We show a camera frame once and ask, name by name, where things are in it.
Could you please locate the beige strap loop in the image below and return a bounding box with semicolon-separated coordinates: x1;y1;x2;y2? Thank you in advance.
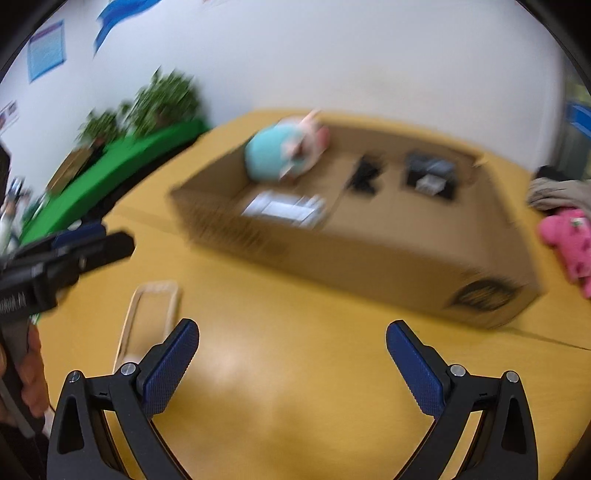
113;280;182;374

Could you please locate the large green potted plant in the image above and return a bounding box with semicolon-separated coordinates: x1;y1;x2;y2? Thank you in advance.
131;69;204;137

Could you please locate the pink panda plush toy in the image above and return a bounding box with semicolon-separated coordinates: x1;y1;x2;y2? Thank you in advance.
539;209;591;298

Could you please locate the brown box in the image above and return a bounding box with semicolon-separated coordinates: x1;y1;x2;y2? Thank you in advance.
46;148;93;195

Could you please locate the blue wave wall decal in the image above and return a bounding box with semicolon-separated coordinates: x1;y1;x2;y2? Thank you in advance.
95;0;162;54

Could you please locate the green table cloth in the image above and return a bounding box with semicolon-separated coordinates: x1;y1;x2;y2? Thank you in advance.
18;117;208;245

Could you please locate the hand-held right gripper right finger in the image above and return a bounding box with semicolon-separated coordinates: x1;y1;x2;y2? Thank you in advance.
386;320;540;480

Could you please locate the small green potted plant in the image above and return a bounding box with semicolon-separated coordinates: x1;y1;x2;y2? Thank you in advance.
76;108;123;144

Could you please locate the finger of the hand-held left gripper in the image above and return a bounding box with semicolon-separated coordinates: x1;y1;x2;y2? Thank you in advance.
51;222;106;252
60;232;136;289

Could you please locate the cardboard box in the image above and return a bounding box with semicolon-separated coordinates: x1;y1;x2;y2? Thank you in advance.
168;111;550;330

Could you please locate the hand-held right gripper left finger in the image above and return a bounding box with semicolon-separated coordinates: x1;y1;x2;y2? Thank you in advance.
46;318;200;480

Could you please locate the person's left hand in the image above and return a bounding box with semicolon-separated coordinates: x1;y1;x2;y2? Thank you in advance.
18;323;51;421

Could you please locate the blue framed wall poster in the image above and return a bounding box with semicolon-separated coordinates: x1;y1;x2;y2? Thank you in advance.
27;19;65;84

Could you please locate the small wall poster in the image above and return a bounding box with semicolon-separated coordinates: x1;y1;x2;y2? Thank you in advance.
0;99;19;132

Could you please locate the pink pig plush toy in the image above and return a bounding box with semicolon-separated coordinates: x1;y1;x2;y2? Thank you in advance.
244;110;331;182

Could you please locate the blue wall banner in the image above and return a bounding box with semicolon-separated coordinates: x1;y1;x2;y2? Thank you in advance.
566;102;591;139

